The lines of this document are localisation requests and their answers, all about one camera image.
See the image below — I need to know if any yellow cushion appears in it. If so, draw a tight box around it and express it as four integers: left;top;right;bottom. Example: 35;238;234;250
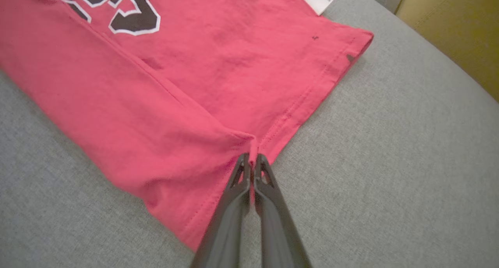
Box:
396;0;499;103

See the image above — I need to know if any grey sofa seat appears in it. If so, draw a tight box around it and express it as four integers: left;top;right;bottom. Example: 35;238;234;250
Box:
0;0;499;268

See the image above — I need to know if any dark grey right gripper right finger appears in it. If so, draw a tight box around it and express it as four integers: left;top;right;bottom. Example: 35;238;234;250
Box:
253;154;312;268

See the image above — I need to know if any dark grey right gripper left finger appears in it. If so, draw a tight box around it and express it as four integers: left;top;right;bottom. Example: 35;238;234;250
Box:
191;153;252;268

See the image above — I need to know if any red t-shirt with white label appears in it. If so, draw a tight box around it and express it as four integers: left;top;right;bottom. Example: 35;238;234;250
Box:
0;0;375;253

